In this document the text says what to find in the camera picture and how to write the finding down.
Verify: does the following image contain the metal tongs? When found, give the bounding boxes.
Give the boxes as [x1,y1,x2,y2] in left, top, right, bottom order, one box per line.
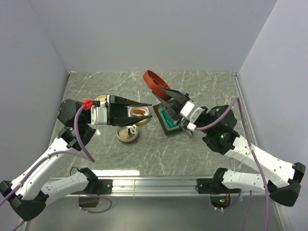
[160,108,194,138]

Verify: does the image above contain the cream round lid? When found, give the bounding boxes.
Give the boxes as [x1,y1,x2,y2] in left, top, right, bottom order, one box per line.
[94,95,107,107]

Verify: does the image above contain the sushi roll piece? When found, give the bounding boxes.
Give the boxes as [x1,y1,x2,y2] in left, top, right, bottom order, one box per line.
[128,128,136,135]

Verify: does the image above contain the beige round bun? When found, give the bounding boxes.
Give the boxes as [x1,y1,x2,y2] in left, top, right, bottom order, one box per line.
[118,130,130,140]

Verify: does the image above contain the orange food piece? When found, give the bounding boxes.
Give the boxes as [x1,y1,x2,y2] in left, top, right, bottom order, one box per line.
[133,109,146,115]

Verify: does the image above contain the red round lid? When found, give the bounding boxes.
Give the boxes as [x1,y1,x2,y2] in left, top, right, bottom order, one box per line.
[143,70,171,101]

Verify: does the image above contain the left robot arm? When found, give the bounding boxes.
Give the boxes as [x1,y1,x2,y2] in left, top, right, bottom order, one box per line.
[0,95,149,221]

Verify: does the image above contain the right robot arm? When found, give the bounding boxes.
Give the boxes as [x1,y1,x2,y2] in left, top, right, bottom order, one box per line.
[155,88,306,207]

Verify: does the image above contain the cream white bowl container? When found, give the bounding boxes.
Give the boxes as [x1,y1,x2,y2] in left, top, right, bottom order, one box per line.
[128,106,150,126]

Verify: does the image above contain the black teal square tray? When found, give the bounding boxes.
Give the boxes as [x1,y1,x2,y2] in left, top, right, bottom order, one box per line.
[153,101,191,137]

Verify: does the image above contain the red steel bowl container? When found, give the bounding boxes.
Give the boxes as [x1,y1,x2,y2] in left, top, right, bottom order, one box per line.
[116,125,139,144]

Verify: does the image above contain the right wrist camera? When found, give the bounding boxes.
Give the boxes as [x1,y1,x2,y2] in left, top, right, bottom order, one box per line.
[180,101,204,131]

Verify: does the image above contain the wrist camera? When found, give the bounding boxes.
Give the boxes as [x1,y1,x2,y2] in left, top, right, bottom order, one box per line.
[180,101,204,131]
[90,101,108,125]

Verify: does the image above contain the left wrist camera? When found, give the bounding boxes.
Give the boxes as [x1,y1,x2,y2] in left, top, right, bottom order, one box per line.
[90,101,108,125]

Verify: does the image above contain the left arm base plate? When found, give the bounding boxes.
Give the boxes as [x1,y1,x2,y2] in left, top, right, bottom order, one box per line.
[81,179,113,195]

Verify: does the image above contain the aluminium mounting rail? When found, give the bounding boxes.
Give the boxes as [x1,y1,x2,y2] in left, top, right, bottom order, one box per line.
[26,175,282,198]

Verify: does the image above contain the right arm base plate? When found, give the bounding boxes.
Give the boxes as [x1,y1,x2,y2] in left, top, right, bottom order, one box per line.
[195,178,240,195]

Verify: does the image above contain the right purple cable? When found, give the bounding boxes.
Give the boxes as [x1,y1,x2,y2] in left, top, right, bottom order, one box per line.
[194,97,270,231]

